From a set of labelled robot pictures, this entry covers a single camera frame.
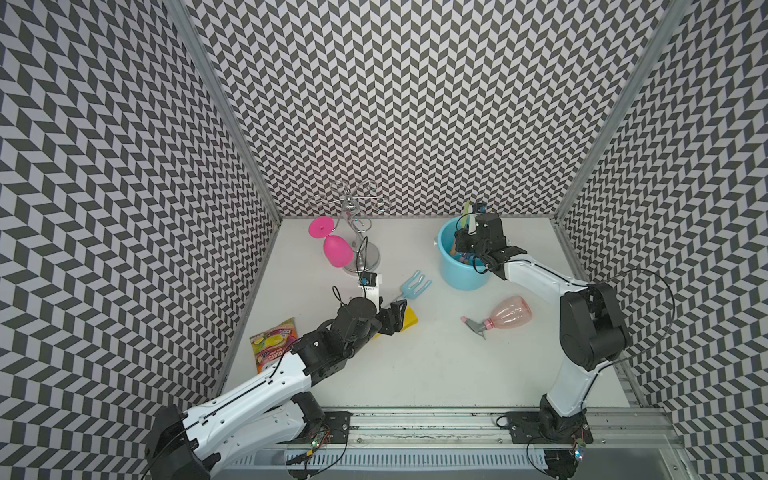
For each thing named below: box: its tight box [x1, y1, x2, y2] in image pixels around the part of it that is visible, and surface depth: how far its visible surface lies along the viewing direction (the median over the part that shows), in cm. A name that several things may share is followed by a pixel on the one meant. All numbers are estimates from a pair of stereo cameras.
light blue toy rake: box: [394, 270, 432, 301], surface depth 101 cm
